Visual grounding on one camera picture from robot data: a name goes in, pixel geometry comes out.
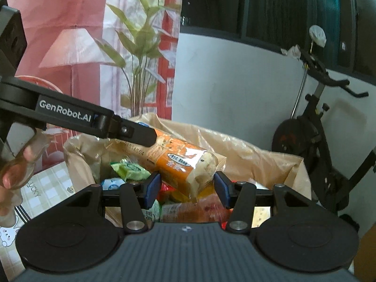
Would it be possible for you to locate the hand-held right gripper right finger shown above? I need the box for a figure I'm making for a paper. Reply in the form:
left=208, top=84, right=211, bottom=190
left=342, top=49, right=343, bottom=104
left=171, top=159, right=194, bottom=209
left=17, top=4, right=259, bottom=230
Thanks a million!
left=214, top=171, right=311, bottom=235

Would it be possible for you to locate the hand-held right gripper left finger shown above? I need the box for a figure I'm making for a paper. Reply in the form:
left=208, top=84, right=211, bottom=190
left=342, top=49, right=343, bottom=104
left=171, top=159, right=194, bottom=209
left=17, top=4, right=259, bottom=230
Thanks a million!
left=66, top=173, right=161, bottom=234

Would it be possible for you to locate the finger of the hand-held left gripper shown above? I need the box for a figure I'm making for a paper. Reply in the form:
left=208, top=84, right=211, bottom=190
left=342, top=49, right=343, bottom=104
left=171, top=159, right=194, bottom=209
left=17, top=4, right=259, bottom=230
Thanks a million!
left=107, top=114, right=158, bottom=148

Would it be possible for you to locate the orange biscuit packet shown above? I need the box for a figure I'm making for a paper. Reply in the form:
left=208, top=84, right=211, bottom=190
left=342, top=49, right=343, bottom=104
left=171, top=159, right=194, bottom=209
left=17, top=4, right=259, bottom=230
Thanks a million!
left=112, top=120, right=227, bottom=198

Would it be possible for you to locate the cardboard box with plastic liner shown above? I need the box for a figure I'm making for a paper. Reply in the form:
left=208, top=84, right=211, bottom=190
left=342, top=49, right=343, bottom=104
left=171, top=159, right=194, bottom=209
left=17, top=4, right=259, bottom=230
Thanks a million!
left=63, top=112, right=312, bottom=230

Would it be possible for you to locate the person's left hand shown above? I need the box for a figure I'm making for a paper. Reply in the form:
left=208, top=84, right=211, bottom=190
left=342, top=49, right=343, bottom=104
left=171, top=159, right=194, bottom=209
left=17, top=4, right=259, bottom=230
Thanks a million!
left=0, top=128, right=50, bottom=227

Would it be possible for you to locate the green white snack packet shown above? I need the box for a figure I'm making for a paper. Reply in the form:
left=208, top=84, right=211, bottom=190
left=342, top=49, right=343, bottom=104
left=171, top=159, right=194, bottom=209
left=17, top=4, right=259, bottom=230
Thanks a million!
left=141, top=201, right=163, bottom=223

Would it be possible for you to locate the clear brown snack packet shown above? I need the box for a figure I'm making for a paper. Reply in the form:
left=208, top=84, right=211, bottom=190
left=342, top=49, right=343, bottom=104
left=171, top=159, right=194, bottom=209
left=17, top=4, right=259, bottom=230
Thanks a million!
left=160, top=194, right=230, bottom=224

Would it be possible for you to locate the white blue snack packet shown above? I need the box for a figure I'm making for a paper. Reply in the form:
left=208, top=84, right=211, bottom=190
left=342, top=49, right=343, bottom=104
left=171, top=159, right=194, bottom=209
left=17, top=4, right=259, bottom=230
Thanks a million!
left=101, top=178, right=127, bottom=191

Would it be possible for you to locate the speckled cracker packet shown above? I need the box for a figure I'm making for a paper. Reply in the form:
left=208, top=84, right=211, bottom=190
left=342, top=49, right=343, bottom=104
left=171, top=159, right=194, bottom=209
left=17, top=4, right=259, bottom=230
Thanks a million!
left=251, top=207, right=271, bottom=229

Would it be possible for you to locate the green checked tablecloth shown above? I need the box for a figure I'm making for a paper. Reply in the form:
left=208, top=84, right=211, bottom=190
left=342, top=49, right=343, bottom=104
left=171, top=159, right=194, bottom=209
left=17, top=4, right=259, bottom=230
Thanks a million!
left=0, top=163, right=74, bottom=274

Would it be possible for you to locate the black exercise bike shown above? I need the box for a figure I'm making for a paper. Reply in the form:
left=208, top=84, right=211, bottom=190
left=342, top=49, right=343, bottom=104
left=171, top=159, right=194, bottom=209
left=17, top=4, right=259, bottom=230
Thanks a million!
left=272, top=45, right=376, bottom=215

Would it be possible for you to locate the pink printed backdrop cloth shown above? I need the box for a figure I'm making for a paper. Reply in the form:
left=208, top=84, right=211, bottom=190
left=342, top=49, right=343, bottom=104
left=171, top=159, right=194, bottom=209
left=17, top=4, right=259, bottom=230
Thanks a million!
left=0, top=0, right=184, bottom=177

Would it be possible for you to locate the crumpled white bag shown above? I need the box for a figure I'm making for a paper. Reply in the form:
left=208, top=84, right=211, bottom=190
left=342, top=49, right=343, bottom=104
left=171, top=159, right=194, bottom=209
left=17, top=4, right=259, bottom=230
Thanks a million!
left=280, top=45, right=302, bottom=61

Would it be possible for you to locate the white plastic bag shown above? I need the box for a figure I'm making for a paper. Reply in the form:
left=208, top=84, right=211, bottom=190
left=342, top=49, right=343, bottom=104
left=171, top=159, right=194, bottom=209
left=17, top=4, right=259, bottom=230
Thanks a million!
left=309, top=25, right=327, bottom=47

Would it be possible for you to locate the dark window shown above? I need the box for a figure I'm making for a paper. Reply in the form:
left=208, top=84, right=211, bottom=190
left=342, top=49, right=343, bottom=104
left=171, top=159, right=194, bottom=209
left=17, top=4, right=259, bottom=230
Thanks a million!
left=180, top=0, right=376, bottom=86

